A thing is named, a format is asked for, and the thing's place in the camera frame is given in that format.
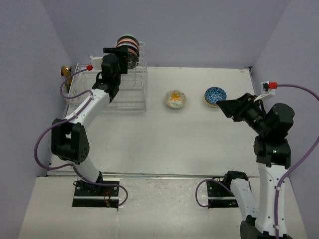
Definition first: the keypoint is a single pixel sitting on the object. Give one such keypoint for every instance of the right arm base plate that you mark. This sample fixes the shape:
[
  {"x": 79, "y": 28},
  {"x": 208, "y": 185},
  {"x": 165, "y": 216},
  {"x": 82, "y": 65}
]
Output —
[{"x": 219, "y": 197}]

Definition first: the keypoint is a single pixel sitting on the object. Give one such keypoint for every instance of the white wire dish rack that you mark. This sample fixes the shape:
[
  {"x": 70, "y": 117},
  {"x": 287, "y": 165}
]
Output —
[{"x": 133, "y": 88}]

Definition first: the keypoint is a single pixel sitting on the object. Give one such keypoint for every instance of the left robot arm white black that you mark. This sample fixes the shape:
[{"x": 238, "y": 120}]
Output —
[{"x": 68, "y": 136}]

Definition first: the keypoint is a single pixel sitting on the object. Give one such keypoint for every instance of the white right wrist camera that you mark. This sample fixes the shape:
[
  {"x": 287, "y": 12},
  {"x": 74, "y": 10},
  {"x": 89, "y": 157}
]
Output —
[{"x": 268, "y": 90}]

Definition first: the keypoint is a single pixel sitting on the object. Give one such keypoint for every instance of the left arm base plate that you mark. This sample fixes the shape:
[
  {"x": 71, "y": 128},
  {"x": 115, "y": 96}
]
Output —
[{"x": 93, "y": 196}]

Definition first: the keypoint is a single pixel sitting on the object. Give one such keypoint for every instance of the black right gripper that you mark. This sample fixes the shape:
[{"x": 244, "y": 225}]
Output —
[{"x": 241, "y": 105}]

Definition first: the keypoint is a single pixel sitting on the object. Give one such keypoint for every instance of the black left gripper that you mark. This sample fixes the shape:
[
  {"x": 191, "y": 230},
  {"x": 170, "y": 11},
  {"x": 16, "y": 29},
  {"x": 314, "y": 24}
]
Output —
[{"x": 121, "y": 53}]

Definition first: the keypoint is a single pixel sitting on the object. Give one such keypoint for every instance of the gold utensil in holder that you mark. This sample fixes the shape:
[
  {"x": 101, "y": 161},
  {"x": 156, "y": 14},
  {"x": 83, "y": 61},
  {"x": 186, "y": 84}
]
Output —
[{"x": 65, "y": 73}]

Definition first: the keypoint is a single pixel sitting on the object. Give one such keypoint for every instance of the dark blue patterned bowl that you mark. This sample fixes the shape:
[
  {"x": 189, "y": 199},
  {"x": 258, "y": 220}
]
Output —
[{"x": 214, "y": 94}]

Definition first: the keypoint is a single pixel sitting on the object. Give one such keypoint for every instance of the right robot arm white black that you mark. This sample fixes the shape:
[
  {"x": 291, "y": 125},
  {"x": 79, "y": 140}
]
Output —
[{"x": 264, "y": 219}]

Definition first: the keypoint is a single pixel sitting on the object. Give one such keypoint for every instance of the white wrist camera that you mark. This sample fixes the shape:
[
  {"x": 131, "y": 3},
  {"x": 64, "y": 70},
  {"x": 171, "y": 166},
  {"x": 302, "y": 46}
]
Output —
[
  {"x": 96, "y": 61},
  {"x": 268, "y": 90}
]

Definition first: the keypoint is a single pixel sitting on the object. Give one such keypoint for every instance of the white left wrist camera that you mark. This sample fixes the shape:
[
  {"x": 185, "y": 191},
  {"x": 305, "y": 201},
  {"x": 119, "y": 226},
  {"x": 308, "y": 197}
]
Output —
[{"x": 96, "y": 61}]

